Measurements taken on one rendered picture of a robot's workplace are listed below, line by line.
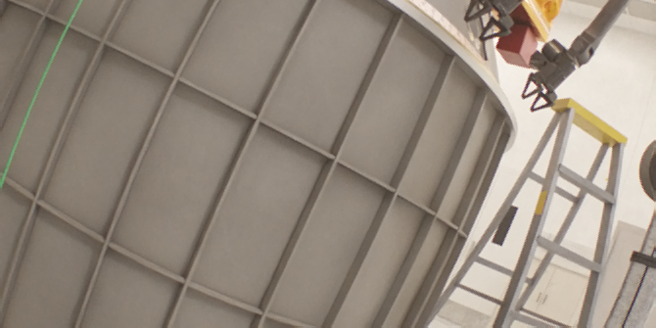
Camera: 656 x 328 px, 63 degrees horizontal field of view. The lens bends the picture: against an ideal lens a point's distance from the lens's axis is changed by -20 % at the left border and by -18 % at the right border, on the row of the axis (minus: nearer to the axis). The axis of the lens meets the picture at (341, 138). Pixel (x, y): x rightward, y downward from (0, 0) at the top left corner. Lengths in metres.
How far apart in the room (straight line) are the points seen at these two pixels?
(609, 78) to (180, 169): 8.84
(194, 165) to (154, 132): 0.11
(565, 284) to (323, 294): 7.01
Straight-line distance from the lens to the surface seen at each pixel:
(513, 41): 2.76
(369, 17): 1.46
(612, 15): 2.00
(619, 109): 9.57
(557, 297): 8.39
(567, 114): 2.70
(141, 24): 1.37
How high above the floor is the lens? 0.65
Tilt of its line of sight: 7 degrees up
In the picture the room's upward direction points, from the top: 25 degrees clockwise
